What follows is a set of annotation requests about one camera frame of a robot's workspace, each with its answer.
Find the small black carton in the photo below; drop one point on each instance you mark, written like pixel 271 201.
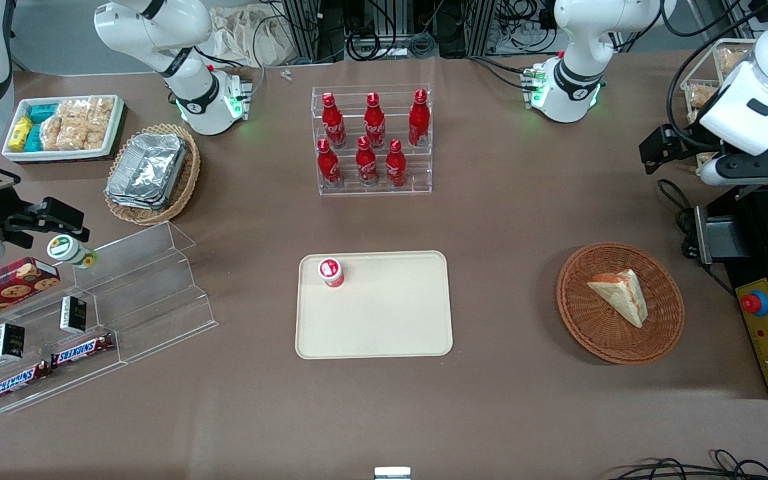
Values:
pixel 73 314
pixel 8 341

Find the red tartan cookie box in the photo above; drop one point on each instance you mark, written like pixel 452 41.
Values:
pixel 4 286

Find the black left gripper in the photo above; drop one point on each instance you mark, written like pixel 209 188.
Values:
pixel 685 144

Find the red cola bottle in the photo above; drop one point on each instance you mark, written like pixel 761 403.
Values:
pixel 366 164
pixel 395 166
pixel 374 123
pixel 328 166
pixel 333 123
pixel 418 120

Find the beige plastic serving tray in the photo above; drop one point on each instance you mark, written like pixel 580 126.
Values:
pixel 377 320

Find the stacked aluminium foil trays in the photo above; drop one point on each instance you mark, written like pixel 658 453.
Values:
pixel 147 170

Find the grey metal box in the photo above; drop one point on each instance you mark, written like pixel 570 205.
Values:
pixel 720 236

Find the oval wicker basket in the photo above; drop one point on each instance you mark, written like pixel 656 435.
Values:
pixel 187 180

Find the round brown wicker basket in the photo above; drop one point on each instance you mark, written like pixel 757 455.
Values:
pixel 597 333

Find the white rectangular snack tray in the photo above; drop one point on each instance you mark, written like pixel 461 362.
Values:
pixel 14 154

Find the clear acrylic bottle rack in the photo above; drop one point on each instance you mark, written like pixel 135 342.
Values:
pixel 417 170

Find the black machine housing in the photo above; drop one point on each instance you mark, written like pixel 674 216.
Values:
pixel 757 253

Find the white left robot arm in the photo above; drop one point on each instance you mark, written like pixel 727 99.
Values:
pixel 577 70

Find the white bracket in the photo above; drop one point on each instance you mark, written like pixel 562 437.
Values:
pixel 392 473

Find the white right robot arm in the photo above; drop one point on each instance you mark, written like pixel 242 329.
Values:
pixel 187 83

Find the Snickers chocolate bar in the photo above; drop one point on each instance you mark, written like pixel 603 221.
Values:
pixel 20 382
pixel 82 350

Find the green white cup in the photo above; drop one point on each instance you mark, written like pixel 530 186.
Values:
pixel 67 250

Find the yellow snack packet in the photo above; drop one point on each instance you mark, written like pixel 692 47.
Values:
pixel 20 133

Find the red white yogurt cup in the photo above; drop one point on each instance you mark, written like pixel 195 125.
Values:
pixel 331 272

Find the triangular sandwich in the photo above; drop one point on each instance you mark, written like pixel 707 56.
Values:
pixel 620 293

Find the beige cloth bag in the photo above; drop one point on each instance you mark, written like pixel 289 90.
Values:
pixel 250 36

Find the clear acrylic step shelf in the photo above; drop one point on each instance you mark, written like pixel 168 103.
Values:
pixel 157 293

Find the teal snack packet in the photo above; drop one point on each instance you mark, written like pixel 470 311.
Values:
pixel 34 138
pixel 42 112

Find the clear rice cracker bag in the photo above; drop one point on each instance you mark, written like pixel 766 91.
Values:
pixel 702 96
pixel 732 60
pixel 72 135
pixel 74 108
pixel 100 123
pixel 52 133

